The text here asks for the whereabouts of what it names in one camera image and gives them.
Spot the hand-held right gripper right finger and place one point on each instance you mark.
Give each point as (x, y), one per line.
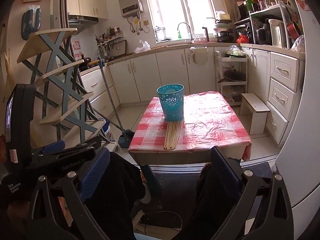
(226, 166)

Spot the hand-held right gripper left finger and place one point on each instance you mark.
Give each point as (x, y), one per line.
(96, 170)

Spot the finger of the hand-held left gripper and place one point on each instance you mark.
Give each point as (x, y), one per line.
(53, 147)
(83, 145)

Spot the row of wooden chopsticks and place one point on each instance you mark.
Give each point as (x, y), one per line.
(172, 137)

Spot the teal perforated plastic bucket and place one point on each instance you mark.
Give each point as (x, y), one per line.
(172, 105)

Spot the dark cloth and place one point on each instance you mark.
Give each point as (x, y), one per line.
(117, 192)
(215, 205)

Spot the red checkered plastic tablecloth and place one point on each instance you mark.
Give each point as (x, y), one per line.
(210, 122)

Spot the small wooden stool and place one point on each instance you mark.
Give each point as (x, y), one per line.
(255, 106)

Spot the black wok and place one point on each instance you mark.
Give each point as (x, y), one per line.
(86, 62)

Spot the wooden folding shelf rack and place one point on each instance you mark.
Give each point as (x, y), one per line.
(63, 55)

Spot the black pan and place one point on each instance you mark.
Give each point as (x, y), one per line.
(235, 76)

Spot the white refrigerator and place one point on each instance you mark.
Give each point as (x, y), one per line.
(307, 105)

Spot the white trolley cart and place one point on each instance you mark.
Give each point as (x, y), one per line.
(231, 60)

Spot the white hanging bin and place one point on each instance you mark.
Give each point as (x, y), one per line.
(198, 56)

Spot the white plastic bag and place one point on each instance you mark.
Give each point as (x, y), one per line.
(143, 47)

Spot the plastic bag of greens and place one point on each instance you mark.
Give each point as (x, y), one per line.
(235, 51)

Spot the range hood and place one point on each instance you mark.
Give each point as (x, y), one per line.
(82, 18)

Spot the red plastic bag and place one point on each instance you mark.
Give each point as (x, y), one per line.
(242, 39)

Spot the chrome kitchen faucet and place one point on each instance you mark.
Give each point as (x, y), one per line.
(192, 36)

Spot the black pot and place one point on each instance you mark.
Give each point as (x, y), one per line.
(261, 36)

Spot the black toaster oven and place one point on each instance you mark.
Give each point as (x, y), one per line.
(243, 28)

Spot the stack of pots and dishes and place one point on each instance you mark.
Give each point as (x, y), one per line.
(223, 27)

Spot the green dish soap bottle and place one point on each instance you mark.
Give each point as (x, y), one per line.
(179, 35)

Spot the white electric kettle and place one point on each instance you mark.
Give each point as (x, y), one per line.
(277, 32)

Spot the silver water heater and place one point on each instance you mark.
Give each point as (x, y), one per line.
(130, 2)

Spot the red pan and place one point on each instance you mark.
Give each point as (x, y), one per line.
(293, 30)

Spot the white countertop shelf rack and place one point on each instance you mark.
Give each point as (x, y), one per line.
(265, 11)

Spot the kitchen window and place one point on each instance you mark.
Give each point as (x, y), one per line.
(170, 5)

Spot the red wall sticker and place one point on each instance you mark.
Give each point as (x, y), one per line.
(77, 48)

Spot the wall utensil rack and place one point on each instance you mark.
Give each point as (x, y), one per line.
(110, 41)

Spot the grey sliding door frame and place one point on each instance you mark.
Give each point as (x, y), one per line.
(58, 0)

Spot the cream wall cabinets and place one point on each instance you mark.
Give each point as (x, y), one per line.
(86, 2)

